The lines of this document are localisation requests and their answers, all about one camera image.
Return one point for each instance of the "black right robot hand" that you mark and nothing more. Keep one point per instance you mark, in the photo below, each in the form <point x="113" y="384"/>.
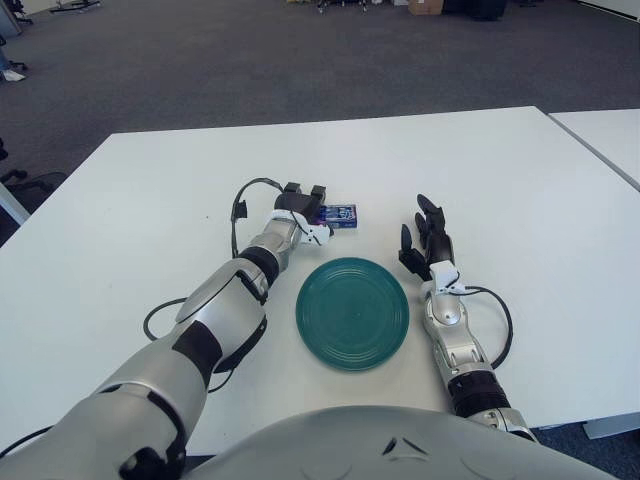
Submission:
<point x="439" y="245"/>

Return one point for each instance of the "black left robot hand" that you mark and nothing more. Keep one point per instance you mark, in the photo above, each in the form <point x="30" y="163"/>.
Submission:
<point x="300" y="205"/>

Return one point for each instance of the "blue purple gum box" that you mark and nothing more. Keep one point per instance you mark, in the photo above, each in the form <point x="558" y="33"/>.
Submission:
<point x="345" y="215"/>

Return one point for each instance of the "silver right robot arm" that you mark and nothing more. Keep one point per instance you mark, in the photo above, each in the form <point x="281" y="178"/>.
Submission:
<point x="447" y="320"/>

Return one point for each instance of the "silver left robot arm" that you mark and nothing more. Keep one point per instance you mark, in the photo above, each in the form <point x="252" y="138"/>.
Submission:
<point x="225" y="295"/>

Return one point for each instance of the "round green plate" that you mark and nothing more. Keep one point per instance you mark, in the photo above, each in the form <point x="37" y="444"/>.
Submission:
<point x="352" y="315"/>

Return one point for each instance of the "black chair casters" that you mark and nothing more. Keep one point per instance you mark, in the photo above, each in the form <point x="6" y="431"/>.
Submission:
<point x="325" y="4"/>

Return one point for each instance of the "grey robot torso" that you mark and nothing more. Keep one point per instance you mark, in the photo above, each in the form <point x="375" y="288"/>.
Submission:
<point x="350" y="445"/>

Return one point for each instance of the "brown cardboard box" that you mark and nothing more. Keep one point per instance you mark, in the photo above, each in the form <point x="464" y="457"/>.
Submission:
<point x="425" y="6"/>

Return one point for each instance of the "large black bag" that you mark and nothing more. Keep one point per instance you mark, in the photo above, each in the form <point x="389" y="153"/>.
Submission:
<point x="475" y="9"/>

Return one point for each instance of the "black office chair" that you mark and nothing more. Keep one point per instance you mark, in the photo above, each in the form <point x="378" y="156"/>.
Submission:
<point x="35" y="182"/>

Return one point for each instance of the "white desk leg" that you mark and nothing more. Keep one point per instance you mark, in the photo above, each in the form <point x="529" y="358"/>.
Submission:
<point x="14" y="202"/>

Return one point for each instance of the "black floor stand base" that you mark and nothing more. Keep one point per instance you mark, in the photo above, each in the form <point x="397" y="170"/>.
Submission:
<point x="75" y="5"/>

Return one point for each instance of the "white shoe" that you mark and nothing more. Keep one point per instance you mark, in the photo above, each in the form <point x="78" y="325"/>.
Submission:
<point x="12" y="75"/>

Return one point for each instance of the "blue jeans leg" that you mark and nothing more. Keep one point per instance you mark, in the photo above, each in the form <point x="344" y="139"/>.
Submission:
<point x="3" y="55"/>

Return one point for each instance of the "white table frame foot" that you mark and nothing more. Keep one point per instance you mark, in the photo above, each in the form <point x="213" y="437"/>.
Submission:
<point x="610" y="429"/>

